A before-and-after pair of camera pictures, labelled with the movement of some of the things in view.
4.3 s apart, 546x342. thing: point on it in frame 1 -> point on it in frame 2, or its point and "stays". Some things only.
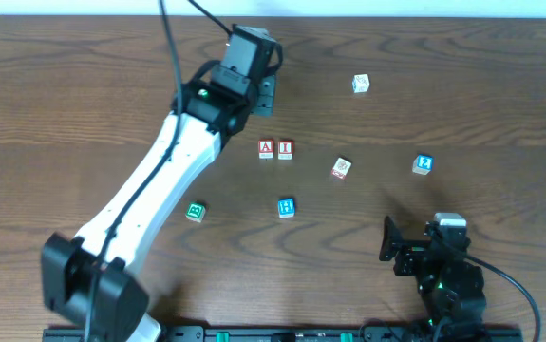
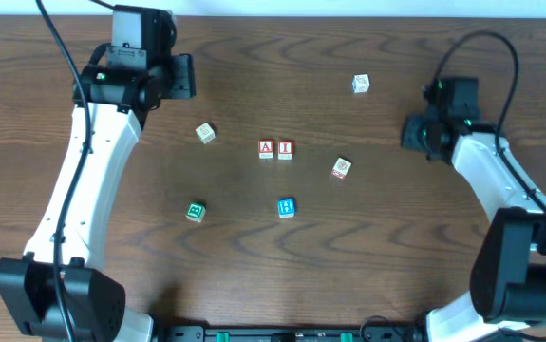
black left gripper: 266,95 -> 183,76
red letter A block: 266,148 stays
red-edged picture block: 341,168 stays
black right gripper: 408,248 -> 411,133
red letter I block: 285,149 stays
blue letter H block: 287,208 stays
